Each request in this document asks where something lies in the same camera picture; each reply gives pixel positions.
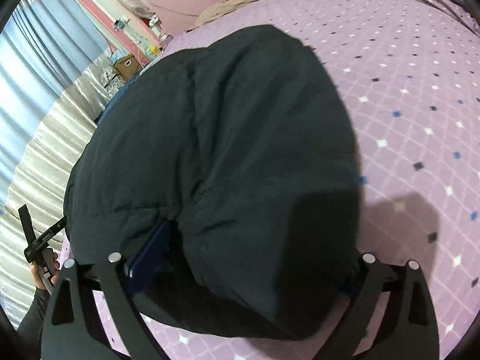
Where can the black and white patterned bag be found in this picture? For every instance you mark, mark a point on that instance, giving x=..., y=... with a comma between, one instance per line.
x=109, y=78

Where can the blue curtain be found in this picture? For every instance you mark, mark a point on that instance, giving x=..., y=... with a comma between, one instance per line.
x=41, y=63

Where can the blue cloth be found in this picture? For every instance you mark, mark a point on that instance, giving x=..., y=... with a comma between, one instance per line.
x=112, y=99

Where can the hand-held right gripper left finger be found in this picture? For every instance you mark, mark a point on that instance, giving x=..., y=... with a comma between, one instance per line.
x=150, y=251

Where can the black padded jacket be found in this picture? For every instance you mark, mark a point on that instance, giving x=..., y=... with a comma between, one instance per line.
x=225, y=138

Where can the bed with purple checked sheet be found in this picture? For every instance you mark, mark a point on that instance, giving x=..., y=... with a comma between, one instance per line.
x=393, y=101

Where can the brown pillow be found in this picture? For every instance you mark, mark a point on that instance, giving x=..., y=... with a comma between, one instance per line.
x=232, y=7

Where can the beige satin curtain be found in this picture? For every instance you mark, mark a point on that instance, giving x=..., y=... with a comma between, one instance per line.
x=48, y=150

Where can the person's left hand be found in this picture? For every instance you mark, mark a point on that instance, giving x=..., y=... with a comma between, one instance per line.
x=36, y=278

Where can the person's left forearm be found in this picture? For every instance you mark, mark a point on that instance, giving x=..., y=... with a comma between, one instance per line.
x=33, y=315

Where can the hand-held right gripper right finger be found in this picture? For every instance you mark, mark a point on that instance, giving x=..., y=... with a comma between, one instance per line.
x=369, y=270

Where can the cardboard box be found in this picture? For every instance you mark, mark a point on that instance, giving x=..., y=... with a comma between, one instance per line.
x=125, y=66

